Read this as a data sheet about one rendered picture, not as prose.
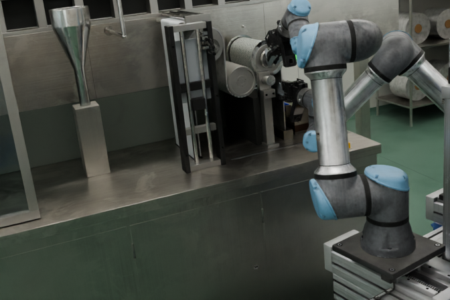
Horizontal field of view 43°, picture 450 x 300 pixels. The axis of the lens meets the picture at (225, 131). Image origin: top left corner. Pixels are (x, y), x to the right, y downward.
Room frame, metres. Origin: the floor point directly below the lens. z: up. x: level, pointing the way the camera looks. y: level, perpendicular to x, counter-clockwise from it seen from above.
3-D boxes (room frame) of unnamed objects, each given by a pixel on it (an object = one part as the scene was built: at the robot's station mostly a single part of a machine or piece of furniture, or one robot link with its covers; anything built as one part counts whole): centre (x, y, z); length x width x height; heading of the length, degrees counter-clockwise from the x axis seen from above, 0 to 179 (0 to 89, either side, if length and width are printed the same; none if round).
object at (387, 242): (1.44, -0.43, 0.87); 0.15 x 0.15 x 0.10
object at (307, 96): (2.01, -0.35, 1.11); 0.11 x 0.08 x 0.09; 21
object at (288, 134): (2.38, -0.21, 0.92); 0.28 x 0.04 x 0.04; 20
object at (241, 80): (2.32, -0.04, 1.17); 0.26 x 0.12 x 0.12; 20
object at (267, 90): (2.19, -0.18, 1.05); 0.06 x 0.05 x 0.31; 20
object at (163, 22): (2.27, 0.17, 1.17); 0.34 x 0.05 x 0.54; 20
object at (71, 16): (2.09, 0.51, 1.50); 0.14 x 0.14 x 0.06
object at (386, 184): (1.44, -0.42, 0.98); 0.13 x 0.12 x 0.14; 91
